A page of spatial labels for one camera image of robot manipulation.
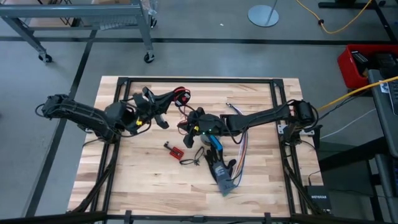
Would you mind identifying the black grey work glove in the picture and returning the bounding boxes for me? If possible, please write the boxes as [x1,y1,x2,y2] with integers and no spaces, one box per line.
[204,148,237,197]

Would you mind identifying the black Netgear network switch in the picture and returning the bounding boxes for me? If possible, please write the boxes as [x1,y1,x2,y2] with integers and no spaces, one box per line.
[303,185,333,213]

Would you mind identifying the black wire spool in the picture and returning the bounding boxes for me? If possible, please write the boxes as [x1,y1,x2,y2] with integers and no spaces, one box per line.
[173,86,192,108]

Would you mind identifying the black horizontal rig bar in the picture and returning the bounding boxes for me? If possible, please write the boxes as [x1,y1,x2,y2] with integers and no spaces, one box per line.
[0,211,398,224]

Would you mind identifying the black aluminium table frame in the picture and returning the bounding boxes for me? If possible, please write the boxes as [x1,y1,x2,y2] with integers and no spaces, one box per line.
[67,77,326,224]

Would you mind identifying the small red circuit board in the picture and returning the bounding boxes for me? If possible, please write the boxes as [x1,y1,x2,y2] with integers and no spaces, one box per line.
[163,141,185,161]

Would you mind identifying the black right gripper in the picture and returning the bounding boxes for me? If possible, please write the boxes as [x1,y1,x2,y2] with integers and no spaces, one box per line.
[178,107,224,149]

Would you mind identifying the black electronic device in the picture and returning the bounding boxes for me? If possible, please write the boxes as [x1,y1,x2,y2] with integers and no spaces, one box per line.
[350,50,371,75]

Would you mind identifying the blue black handled screwdriver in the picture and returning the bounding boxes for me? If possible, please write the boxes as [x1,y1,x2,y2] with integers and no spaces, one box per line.
[207,134,224,152]

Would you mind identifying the round grey stand base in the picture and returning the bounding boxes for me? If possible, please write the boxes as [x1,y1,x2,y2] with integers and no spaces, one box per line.
[247,0,280,28]

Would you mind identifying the clear safety glasses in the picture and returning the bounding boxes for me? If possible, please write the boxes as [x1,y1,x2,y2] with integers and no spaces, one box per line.
[179,146,205,166]

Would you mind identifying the red plastic bin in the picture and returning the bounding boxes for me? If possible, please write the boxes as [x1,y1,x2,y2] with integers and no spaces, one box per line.
[336,43,398,90]

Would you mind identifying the yellow cable with black connector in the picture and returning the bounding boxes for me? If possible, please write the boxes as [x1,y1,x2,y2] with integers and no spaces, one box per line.
[295,0,373,35]

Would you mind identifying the multicoloured wire bundle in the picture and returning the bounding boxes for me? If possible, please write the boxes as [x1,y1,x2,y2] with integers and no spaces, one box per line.
[226,102,249,189]

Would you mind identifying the red electrical wire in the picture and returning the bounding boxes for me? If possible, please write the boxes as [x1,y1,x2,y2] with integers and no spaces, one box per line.
[175,86,192,135]

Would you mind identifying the white floor cable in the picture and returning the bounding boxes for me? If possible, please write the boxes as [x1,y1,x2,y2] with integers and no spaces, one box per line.
[320,108,377,139]

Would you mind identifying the grey duct tape roll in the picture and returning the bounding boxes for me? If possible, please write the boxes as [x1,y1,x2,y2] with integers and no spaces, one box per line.
[200,135,220,146]

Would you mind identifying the grey desk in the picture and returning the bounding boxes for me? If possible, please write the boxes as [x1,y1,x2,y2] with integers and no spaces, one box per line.
[366,68,398,218]

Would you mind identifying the grey metal wheeled cart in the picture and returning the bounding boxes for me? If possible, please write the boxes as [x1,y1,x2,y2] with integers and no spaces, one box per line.
[0,0,158,65]

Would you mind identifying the silver mounting bracket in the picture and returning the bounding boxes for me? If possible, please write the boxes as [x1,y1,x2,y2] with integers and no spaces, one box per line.
[277,123,315,136]

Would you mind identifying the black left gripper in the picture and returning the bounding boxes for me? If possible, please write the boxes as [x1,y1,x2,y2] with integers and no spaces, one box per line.
[133,86,181,130]

